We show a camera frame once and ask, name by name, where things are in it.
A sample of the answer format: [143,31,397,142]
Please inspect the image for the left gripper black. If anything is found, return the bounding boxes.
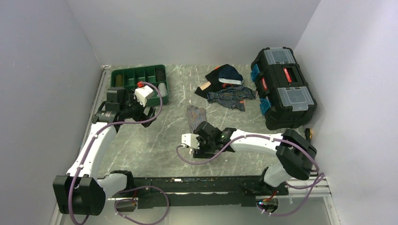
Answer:
[120,89,156,127]

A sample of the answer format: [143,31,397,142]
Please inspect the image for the grey striped underwear orange trim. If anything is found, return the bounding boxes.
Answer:
[186,105,207,133]

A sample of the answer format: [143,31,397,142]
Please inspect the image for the green divided organizer tray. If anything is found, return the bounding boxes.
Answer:
[110,64,169,106]

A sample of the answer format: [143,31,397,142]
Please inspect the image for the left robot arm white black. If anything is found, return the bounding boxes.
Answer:
[53,83,157,216]

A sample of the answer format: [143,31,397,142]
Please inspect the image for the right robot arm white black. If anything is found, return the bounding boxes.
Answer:
[182,121,317,195]

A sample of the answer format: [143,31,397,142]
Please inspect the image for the grey striped rolled underwear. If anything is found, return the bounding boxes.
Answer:
[158,82,168,98]

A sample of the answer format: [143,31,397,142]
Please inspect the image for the black rolled underwear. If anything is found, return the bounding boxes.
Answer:
[155,68,166,83]

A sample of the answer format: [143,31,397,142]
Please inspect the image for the olive rolled underwear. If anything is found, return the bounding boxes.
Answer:
[114,74,124,87]

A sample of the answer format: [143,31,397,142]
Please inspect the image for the black underwear tan patch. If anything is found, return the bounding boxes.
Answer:
[194,64,230,99]

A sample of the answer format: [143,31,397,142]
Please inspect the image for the dark navy underwear white band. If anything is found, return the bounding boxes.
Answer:
[218,64,244,85]

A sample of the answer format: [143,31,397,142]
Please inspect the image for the black toolbox clear lids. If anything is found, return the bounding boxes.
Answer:
[251,47,317,130]

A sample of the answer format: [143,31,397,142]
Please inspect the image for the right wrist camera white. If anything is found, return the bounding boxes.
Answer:
[181,134,199,150]

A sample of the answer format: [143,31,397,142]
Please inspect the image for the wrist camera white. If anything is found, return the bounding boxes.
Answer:
[134,82,154,106]
[181,134,199,150]

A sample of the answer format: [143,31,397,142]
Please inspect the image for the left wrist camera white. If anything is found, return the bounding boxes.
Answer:
[134,82,154,106]

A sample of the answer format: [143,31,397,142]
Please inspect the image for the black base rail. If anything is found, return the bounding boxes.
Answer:
[114,176,289,209]

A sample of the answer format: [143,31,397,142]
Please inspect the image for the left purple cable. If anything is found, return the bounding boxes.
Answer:
[68,81,170,225]

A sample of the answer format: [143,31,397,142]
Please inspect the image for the purple cable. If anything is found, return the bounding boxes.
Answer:
[68,81,170,225]
[176,134,326,218]

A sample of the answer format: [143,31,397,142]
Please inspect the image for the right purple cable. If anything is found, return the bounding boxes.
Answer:
[176,134,326,218]

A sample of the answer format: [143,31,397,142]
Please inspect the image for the aluminium frame rail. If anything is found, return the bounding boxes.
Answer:
[49,175,333,225]

